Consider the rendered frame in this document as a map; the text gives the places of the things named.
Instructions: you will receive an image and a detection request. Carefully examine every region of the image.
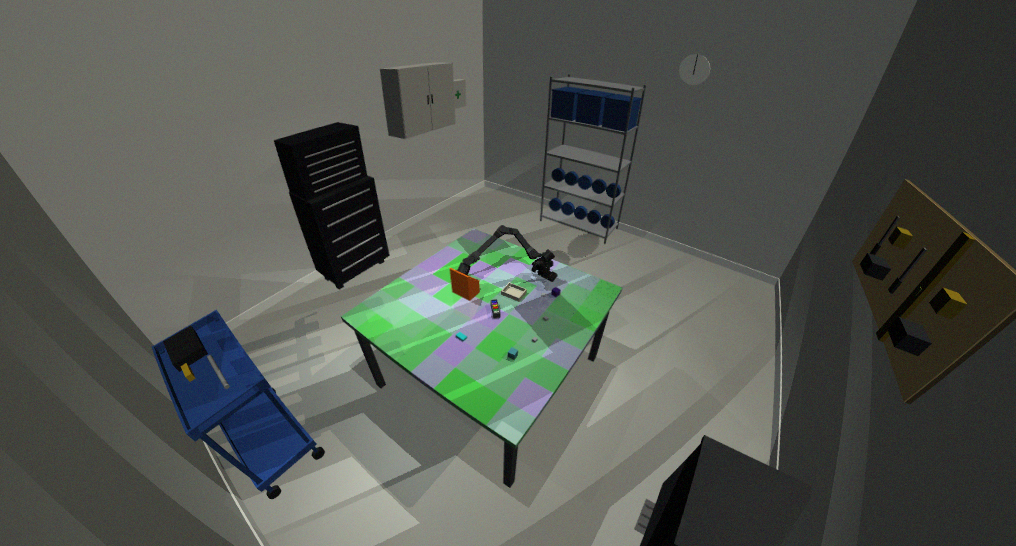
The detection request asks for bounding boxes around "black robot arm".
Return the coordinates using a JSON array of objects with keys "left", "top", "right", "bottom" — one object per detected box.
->
[{"left": 456, "top": 225, "right": 555, "bottom": 275}]

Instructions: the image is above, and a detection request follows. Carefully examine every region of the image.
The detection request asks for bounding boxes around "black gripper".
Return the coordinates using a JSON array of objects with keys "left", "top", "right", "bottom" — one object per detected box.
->
[{"left": 531, "top": 264, "right": 558, "bottom": 282}]

